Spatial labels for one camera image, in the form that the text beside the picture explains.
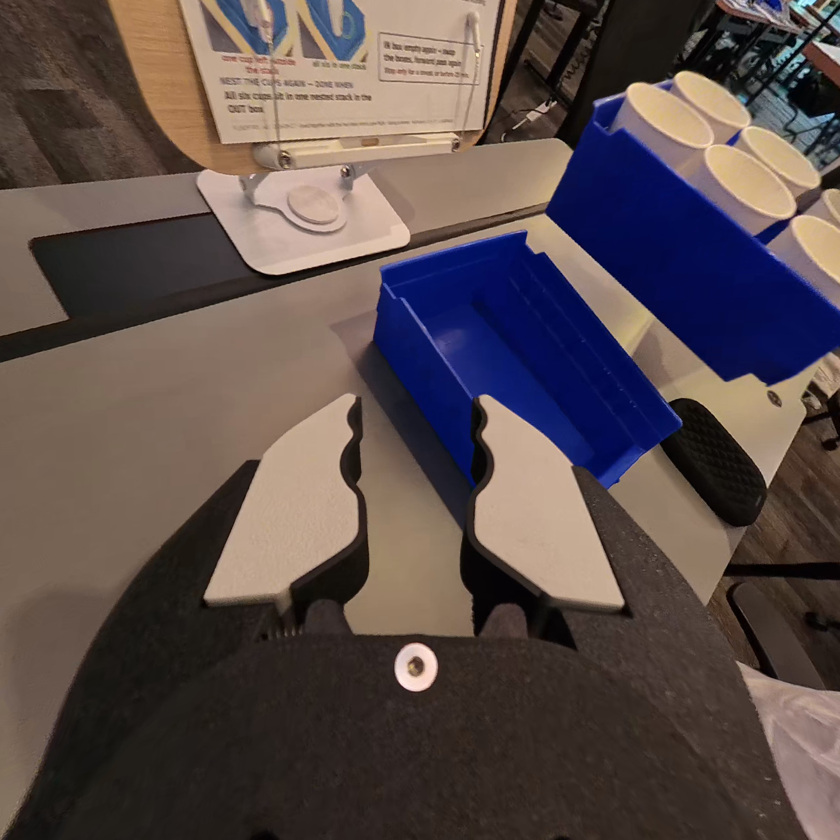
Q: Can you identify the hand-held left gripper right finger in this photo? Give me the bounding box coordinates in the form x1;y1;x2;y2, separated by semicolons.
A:
461;394;628;620

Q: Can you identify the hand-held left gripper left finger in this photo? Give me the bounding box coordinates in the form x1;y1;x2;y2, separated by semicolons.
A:
204;393;370;613

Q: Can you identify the blue plastic bin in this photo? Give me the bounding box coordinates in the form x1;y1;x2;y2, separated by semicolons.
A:
374;233;683;489
545;92;840;387

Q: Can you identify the black wrist rest pad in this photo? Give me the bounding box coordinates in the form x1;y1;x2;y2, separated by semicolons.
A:
662;398;770;527

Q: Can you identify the black chair armrest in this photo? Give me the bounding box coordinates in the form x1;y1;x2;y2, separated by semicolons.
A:
725;562;840;693

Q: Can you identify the black flat mat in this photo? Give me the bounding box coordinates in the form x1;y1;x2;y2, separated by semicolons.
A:
0;197;552;364

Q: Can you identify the person's leg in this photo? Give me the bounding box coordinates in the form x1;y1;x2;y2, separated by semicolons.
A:
735;661;840;840

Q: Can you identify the printed instruction sign board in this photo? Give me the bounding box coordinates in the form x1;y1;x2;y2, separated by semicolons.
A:
178;0;506;145

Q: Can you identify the instruction sheet on wooden stand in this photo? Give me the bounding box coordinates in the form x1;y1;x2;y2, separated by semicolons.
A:
108;0;521;175

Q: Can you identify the black display board stand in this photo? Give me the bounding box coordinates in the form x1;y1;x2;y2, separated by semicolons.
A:
558;0;719;148

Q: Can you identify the brown wooden table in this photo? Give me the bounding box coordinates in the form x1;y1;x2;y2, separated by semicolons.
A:
716;0;840;99

